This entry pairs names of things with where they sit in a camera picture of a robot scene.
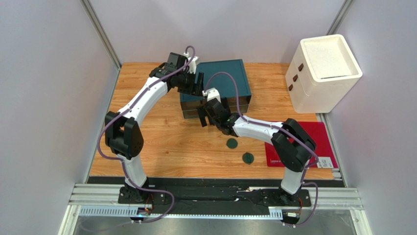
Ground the red mirror case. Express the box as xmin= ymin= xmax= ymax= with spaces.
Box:
xmin=265 ymin=121 xmax=339 ymax=169

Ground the dark green round compact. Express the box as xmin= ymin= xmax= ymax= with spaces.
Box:
xmin=242 ymin=152 xmax=255 ymax=165

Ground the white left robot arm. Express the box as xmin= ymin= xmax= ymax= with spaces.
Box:
xmin=104 ymin=52 xmax=204 ymax=203

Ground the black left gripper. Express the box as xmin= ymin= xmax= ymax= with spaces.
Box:
xmin=177 ymin=70 xmax=205 ymax=97

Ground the white foam drawer cabinet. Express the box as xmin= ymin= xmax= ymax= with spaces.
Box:
xmin=285 ymin=34 xmax=363 ymax=114

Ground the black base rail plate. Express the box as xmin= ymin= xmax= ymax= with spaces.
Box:
xmin=117 ymin=186 xmax=314 ymax=208

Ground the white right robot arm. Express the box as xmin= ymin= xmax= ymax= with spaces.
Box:
xmin=197 ymin=99 xmax=319 ymax=205

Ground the dark green ridged lid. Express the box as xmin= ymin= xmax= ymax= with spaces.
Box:
xmin=226 ymin=138 xmax=238 ymax=149

